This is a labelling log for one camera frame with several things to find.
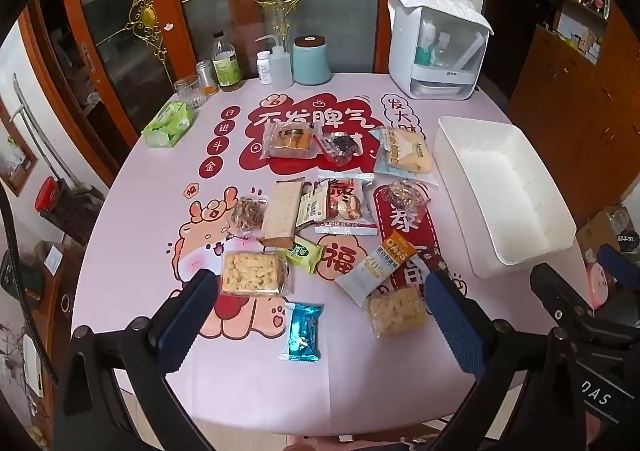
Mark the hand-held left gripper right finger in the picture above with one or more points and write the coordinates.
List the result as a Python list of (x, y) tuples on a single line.
[(455, 326)]

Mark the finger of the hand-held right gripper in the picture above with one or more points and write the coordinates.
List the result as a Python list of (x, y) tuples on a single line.
[(622, 262), (557, 288)]

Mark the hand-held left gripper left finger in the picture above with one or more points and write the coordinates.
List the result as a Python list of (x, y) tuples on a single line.
[(182, 318)]

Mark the square yellow crisp packet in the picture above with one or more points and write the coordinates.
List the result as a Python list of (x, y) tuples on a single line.
[(254, 273)]

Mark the white and orange bar packet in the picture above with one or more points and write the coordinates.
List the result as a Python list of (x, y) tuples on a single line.
[(375, 266)]

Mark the white plastic bin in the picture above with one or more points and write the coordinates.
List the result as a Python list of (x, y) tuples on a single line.
[(500, 203)]

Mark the blue foil snack packet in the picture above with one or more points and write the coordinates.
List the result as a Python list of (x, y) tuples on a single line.
[(301, 333)]

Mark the clear nut brittle packet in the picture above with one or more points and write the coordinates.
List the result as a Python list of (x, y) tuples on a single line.
[(248, 216)]

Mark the small green snack packet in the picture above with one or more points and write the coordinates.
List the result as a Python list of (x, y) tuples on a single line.
[(302, 254)]

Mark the clear nut cluster packet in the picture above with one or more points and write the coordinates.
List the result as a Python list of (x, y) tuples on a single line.
[(406, 195)]

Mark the long brown cracker packet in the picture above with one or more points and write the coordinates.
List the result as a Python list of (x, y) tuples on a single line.
[(281, 216)]

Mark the white and red snack packet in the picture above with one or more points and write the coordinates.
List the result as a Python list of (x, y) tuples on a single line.
[(347, 206)]

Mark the small white label packet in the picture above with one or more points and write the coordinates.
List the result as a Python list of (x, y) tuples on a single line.
[(310, 208)]

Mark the yellow cake packet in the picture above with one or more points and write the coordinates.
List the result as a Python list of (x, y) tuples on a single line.
[(406, 156)]

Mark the clear yellow bread packet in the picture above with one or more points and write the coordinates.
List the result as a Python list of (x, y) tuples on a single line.
[(290, 141)]

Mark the dark chocolate snack packet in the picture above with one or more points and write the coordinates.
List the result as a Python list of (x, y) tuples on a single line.
[(342, 149)]

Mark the pink stool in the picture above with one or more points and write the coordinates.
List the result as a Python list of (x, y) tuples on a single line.
[(600, 286)]

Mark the cardboard box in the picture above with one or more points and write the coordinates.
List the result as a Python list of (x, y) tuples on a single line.
[(597, 231)]

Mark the wooden cabinet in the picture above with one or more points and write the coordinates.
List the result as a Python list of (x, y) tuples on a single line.
[(565, 101)]

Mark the red bucket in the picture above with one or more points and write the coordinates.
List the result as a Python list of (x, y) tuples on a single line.
[(47, 193)]

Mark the green tissue pack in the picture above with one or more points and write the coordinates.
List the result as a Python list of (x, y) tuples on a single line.
[(169, 123)]

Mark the clear drinking glass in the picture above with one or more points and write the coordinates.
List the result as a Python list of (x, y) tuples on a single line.
[(190, 92)]

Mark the long sheathed sword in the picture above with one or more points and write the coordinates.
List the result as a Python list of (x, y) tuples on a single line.
[(35, 131)]

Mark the small metal lid jar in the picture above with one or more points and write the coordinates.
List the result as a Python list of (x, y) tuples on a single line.
[(206, 78)]

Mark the green label glass bottle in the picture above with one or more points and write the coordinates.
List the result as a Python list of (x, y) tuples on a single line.
[(226, 65)]

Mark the white pill bottle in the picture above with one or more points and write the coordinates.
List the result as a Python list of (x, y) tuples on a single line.
[(264, 68)]

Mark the white clear-front storage box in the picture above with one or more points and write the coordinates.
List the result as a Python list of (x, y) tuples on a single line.
[(435, 51)]

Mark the clear squeeze wash bottle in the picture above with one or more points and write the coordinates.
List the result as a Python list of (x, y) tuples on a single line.
[(281, 67)]

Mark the light blue canister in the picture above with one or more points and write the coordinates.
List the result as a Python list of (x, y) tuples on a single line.
[(311, 60)]

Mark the small gold door ornament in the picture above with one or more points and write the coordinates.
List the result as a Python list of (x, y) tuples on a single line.
[(147, 16)]

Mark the wooden picture frame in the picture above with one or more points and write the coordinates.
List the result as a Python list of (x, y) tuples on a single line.
[(17, 151)]

